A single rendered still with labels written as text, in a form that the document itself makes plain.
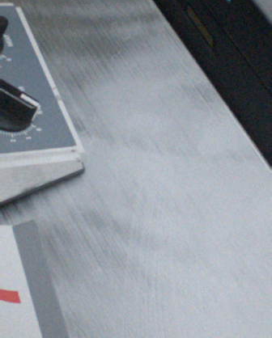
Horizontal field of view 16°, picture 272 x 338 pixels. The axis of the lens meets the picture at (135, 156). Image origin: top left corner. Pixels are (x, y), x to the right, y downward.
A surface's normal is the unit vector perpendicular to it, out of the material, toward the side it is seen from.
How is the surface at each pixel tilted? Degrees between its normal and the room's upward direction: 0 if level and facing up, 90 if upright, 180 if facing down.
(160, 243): 0
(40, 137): 30
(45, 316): 0
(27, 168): 90
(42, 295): 0
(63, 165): 90
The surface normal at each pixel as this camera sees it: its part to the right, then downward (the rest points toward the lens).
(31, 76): 0.38, -0.59
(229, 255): -0.09, -0.47
